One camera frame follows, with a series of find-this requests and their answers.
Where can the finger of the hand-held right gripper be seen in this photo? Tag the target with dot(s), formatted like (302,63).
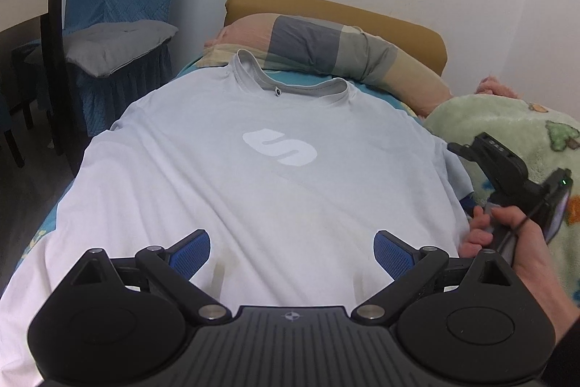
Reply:
(467,204)

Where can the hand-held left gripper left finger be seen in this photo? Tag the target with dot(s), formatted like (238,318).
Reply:
(191,252)

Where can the bed with teal patterned sheet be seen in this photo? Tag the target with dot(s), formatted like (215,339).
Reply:
(45,228)

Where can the pink cloth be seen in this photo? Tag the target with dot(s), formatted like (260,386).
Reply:
(494,87)

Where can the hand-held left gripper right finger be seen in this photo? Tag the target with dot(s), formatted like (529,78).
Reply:
(390,253)

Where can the white t-shirt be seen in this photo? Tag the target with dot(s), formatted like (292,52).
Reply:
(253,187)

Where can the green fleece blanket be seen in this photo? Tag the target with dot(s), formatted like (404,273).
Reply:
(521,128)

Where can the grey seat cushion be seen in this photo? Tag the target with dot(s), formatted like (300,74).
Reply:
(113,42)

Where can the person's right hand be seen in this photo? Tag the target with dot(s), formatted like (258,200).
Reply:
(521,233)

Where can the mustard headboard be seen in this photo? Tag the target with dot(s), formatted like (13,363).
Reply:
(344,13)

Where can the dark wooden chair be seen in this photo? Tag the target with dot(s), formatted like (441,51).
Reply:
(54,65)

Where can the striped pillow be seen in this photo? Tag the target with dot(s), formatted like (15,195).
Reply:
(317,44)

